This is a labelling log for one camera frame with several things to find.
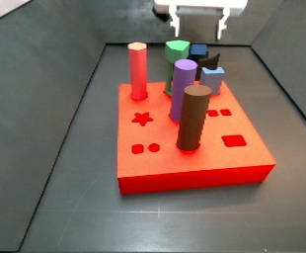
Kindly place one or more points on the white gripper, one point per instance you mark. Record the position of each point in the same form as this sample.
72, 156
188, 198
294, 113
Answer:
216, 7

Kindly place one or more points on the blue rectangular bar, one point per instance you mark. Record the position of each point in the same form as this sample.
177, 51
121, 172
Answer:
197, 50

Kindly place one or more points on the black curved fixture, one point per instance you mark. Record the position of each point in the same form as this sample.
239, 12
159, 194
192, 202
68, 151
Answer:
205, 62

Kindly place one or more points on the red peg board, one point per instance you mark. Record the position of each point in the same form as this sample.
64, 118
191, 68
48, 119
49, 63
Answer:
231, 157

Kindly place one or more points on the green pentagon peg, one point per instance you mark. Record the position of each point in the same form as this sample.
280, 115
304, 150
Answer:
175, 51

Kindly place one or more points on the purple cylinder peg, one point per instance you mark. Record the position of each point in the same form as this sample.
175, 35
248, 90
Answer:
183, 78

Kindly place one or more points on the red hexagonal peg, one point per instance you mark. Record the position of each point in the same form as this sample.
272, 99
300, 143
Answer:
137, 66

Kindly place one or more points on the light blue notched block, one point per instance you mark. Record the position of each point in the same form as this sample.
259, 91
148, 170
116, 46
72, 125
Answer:
211, 78

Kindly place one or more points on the dark brown cylinder peg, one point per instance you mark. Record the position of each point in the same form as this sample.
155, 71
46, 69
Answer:
192, 116

